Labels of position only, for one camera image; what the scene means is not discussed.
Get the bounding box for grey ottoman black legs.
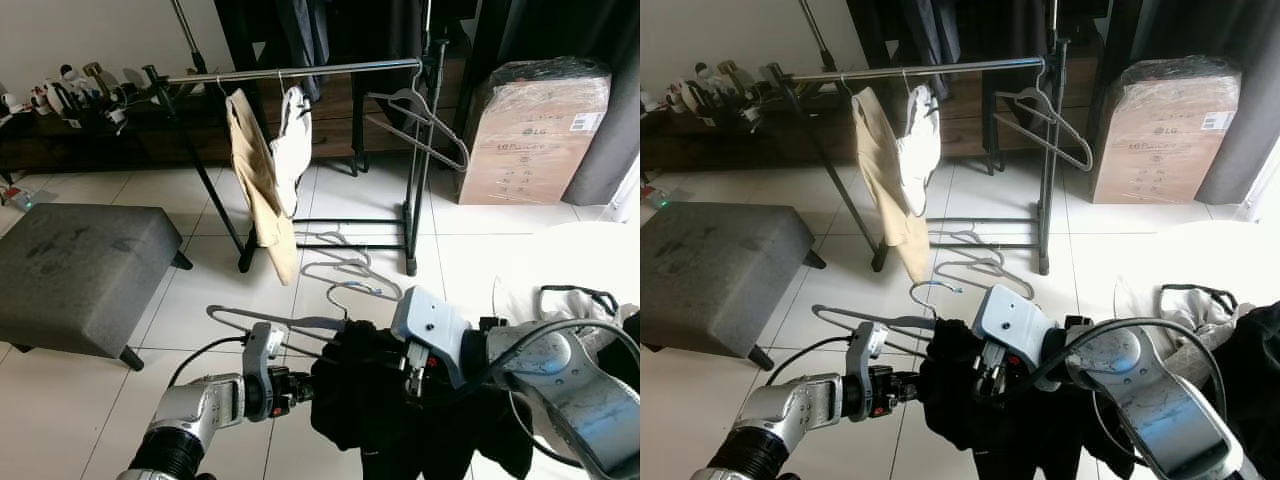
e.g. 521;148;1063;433
0;203;194;371
640;203;828;371

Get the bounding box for beige garment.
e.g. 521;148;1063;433
852;87;931;284
225;88;301;286

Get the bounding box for white garment black stripes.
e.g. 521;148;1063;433
897;85;943;218
270;85;314;219

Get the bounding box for dark wooden drawer cabinet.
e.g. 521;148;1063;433
300;50;471;176
935;50;1101;176

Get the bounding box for plastic wrapped cardboard box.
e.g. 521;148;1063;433
1090;55;1243;206
458;58;613;206

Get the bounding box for dark wooden low console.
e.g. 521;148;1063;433
640;100;866;173
0;100;236;173

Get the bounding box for dark grey curtain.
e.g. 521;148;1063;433
490;0;640;206
1120;0;1280;206

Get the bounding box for blue-grey garment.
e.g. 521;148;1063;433
905;0;963;101
270;0;331;101

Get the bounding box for black shirt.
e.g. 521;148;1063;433
330;0;426;71
962;0;1056;71

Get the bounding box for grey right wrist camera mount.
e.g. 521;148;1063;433
972;285;1056;386
390;285;473;386

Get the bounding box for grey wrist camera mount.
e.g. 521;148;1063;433
390;285;473;386
845;322;891;421
972;285;1056;386
243;322;289;419

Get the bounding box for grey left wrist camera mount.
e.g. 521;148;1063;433
243;322;289;419
845;322;891;421

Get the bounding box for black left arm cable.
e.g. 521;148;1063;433
168;335;249;389
765;335;851;389

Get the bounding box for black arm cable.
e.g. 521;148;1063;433
440;318;640;471
168;335;249;389
1010;318;1231;471
765;335;851;389

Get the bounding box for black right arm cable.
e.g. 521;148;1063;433
440;318;640;471
1010;318;1231;471

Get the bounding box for white garment black strap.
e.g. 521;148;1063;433
1115;283;1241;346
500;283;626;341

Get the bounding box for black clothes rack silver rail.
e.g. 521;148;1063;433
140;0;451;276
765;0;1071;276

